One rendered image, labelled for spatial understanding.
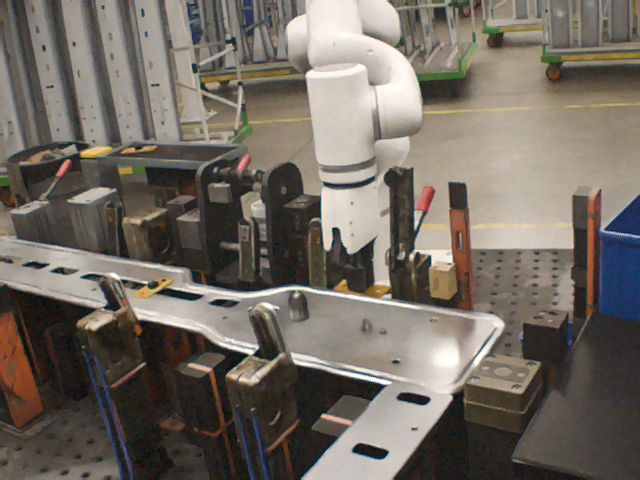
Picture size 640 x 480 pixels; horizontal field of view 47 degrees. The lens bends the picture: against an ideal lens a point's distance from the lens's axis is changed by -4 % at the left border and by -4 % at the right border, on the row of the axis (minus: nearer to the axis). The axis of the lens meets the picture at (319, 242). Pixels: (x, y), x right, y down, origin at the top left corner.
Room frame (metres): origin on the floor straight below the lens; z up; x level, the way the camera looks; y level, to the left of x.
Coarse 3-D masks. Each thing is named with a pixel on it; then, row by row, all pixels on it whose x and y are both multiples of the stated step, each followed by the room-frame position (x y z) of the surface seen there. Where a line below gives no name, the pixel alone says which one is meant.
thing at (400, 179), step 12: (396, 168) 1.18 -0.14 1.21; (408, 168) 1.16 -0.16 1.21; (384, 180) 1.15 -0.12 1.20; (396, 180) 1.14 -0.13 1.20; (408, 180) 1.16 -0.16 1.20; (396, 192) 1.17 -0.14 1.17; (408, 192) 1.15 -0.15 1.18; (396, 204) 1.17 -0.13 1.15; (408, 204) 1.15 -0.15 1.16; (396, 216) 1.17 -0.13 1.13; (408, 216) 1.15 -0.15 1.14; (396, 228) 1.17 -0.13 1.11; (408, 228) 1.15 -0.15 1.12; (396, 240) 1.16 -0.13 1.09; (408, 240) 1.14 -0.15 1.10; (396, 252) 1.16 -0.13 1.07; (408, 252) 1.14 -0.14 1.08; (396, 264) 1.16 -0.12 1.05; (408, 264) 1.14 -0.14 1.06
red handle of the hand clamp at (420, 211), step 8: (424, 192) 1.24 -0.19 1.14; (432, 192) 1.24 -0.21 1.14; (424, 200) 1.23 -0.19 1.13; (416, 208) 1.22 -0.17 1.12; (424, 208) 1.22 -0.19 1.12; (416, 216) 1.21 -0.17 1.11; (424, 216) 1.22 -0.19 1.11; (416, 224) 1.20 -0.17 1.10; (416, 232) 1.19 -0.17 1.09; (400, 256) 1.15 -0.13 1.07
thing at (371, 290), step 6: (342, 282) 1.07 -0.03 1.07; (366, 282) 1.04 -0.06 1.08; (336, 288) 1.05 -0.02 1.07; (342, 288) 1.05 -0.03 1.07; (366, 288) 1.03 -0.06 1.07; (372, 288) 1.03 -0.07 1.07; (378, 288) 1.03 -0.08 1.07; (384, 288) 1.03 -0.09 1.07; (390, 288) 1.03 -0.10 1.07; (354, 294) 1.03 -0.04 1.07; (360, 294) 1.02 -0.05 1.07; (366, 294) 1.02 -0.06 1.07; (372, 294) 1.01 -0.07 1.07; (378, 294) 1.01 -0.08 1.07; (384, 294) 1.01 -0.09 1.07
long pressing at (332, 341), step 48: (0, 240) 1.73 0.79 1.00; (48, 288) 1.38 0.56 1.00; (96, 288) 1.35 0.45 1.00; (192, 288) 1.29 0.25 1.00; (288, 288) 1.23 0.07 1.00; (240, 336) 1.07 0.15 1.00; (288, 336) 1.05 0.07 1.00; (336, 336) 1.03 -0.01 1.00; (384, 336) 1.01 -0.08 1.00; (432, 336) 0.99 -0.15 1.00; (480, 336) 0.97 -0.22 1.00; (384, 384) 0.89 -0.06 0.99; (432, 384) 0.86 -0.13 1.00
